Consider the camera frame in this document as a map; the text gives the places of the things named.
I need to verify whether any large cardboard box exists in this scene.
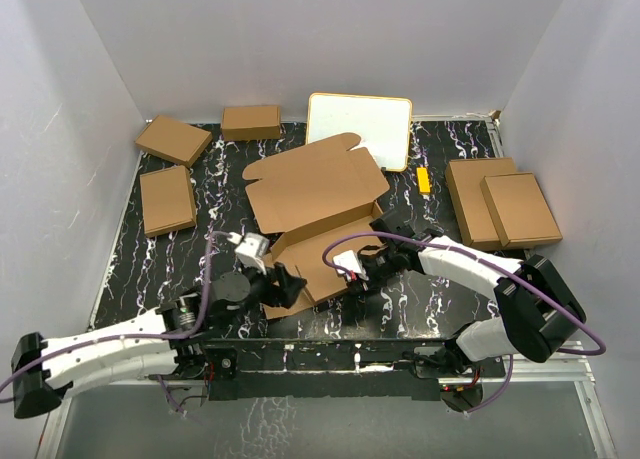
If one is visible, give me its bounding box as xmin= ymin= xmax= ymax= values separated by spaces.
xmin=445 ymin=158 xmax=517 ymax=252
xmin=242 ymin=133 xmax=389 ymax=320

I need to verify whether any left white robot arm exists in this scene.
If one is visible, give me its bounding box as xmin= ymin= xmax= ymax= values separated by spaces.
xmin=2 ymin=263 xmax=307 ymax=419

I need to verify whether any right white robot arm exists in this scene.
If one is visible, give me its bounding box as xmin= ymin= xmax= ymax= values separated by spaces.
xmin=332 ymin=216 xmax=586 ymax=374

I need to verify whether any small folded cardboard box right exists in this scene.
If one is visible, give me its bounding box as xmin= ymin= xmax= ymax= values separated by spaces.
xmin=480 ymin=172 xmax=562 ymax=249

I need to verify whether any folded cardboard box back centre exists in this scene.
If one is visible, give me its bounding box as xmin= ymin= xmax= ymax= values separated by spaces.
xmin=221 ymin=105 xmax=281 ymax=141

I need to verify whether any folded cardboard box back left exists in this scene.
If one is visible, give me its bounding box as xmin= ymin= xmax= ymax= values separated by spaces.
xmin=135 ymin=115 xmax=212 ymax=168

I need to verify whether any yellow block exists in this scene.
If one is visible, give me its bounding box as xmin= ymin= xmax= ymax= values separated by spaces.
xmin=416 ymin=167 xmax=431 ymax=195

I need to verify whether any black base bar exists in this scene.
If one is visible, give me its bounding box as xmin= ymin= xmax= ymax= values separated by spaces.
xmin=201 ymin=339 xmax=474 ymax=401

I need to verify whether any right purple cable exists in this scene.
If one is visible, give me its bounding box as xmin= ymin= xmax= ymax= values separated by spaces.
xmin=321 ymin=231 xmax=607 ymax=356

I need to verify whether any purple cable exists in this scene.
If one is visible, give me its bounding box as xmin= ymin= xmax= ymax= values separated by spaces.
xmin=321 ymin=231 xmax=607 ymax=356
xmin=0 ymin=231 xmax=236 ymax=405

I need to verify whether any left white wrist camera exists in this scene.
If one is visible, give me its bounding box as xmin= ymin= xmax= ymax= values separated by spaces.
xmin=227 ymin=232 xmax=269 ymax=275

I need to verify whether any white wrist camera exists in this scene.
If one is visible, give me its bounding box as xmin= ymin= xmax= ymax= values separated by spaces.
xmin=333 ymin=250 xmax=368 ymax=282
xmin=227 ymin=232 xmax=269 ymax=275

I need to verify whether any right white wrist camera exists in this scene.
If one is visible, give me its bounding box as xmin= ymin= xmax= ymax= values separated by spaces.
xmin=333 ymin=250 xmax=368 ymax=282

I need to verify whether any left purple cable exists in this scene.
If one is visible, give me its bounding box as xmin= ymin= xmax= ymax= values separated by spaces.
xmin=0 ymin=231 xmax=236 ymax=405

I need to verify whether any white board with yellow frame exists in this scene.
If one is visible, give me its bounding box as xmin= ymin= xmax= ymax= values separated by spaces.
xmin=306 ymin=92 xmax=413 ymax=172

